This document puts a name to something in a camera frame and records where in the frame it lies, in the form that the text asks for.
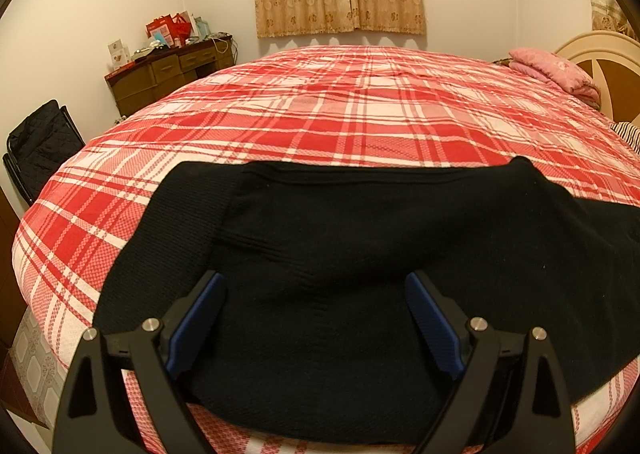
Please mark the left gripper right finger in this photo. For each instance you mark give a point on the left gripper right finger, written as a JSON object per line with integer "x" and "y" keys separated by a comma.
{"x": 510, "y": 394}

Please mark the black pants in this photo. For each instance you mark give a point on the black pants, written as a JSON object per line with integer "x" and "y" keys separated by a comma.
{"x": 309, "y": 335}

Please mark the black folding chair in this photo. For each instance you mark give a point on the black folding chair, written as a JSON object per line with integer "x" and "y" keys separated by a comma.
{"x": 38, "y": 146}

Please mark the striped pillow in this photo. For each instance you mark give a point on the striped pillow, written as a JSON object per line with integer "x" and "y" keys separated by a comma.
{"x": 629, "y": 133}

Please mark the dark wooden desk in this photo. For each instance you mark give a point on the dark wooden desk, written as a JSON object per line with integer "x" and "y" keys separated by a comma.
{"x": 151, "y": 78}

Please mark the pink folded blanket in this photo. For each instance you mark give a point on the pink folded blanket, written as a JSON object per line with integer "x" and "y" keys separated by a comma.
{"x": 554, "y": 69}

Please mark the white greeting card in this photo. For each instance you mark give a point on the white greeting card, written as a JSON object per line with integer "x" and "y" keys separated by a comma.
{"x": 120, "y": 55}

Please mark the red plaid bed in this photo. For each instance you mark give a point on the red plaid bed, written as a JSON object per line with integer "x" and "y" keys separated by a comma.
{"x": 326, "y": 105}

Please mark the cream round headboard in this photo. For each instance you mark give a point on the cream round headboard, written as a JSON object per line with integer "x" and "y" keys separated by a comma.
{"x": 612, "y": 60}

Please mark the red gift bags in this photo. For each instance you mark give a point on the red gift bags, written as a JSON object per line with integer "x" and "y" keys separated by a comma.
{"x": 174, "y": 30}

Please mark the beige floral side curtain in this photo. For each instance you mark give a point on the beige floral side curtain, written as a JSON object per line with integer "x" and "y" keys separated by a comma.
{"x": 608, "y": 15}

